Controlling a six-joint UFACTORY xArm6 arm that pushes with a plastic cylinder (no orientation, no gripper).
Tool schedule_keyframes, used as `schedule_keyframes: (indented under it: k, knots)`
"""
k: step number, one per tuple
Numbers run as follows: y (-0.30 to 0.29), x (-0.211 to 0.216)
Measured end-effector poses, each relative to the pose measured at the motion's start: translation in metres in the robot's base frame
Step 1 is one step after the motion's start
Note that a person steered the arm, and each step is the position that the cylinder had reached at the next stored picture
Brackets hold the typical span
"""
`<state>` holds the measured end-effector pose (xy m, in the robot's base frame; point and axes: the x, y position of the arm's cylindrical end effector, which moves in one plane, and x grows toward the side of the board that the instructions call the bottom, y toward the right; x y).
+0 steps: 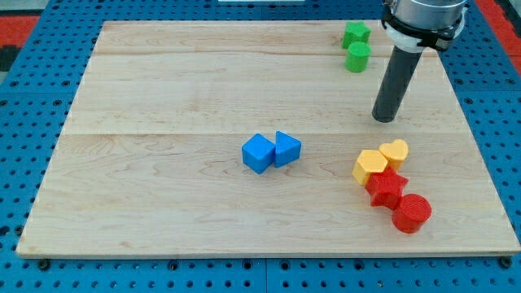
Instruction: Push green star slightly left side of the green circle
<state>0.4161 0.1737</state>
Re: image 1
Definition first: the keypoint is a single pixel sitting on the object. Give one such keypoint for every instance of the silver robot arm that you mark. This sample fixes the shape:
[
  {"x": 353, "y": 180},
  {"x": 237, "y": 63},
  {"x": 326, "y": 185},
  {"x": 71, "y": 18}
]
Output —
[{"x": 414, "y": 25}]

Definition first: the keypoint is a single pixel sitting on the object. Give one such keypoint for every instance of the red star block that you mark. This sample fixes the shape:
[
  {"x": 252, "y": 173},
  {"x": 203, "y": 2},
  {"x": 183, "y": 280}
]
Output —
[{"x": 386, "y": 188}]

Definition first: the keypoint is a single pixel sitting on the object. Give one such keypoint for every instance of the green star block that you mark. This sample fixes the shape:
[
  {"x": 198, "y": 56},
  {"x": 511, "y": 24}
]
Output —
[{"x": 355, "y": 32}]

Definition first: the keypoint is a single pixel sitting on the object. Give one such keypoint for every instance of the blue cube block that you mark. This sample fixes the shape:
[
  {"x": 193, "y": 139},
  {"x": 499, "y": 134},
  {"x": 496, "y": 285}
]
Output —
[{"x": 258, "y": 153}]

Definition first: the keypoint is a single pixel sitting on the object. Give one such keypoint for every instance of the blue triangle block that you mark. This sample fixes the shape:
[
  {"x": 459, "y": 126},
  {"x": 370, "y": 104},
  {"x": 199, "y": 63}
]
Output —
[{"x": 287, "y": 149}]

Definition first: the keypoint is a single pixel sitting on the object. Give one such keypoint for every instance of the light wooden board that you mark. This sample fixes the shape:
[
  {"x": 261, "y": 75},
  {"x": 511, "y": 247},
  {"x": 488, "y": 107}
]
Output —
[{"x": 149, "y": 161}]

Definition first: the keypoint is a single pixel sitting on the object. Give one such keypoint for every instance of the yellow hexagon block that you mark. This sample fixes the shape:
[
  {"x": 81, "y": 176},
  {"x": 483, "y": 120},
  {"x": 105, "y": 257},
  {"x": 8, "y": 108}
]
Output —
[{"x": 367, "y": 163}]

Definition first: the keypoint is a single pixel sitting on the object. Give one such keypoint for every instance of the yellow heart block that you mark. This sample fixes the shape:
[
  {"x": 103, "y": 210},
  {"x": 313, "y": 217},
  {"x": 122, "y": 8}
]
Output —
[{"x": 395, "y": 152}]

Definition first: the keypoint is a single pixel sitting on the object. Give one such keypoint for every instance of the green cylinder block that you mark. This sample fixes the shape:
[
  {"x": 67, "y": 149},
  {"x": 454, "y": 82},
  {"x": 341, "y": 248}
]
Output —
[{"x": 357, "y": 58}]

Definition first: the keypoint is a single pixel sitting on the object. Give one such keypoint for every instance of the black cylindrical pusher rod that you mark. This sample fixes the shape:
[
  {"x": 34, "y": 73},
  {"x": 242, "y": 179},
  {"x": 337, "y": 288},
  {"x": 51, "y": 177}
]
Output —
[{"x": 399, "y": 72}]

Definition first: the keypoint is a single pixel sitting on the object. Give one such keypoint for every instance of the red cylinder block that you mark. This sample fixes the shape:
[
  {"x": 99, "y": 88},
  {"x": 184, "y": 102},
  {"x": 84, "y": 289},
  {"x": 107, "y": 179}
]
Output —
[{"x": 411, "y": 213}]

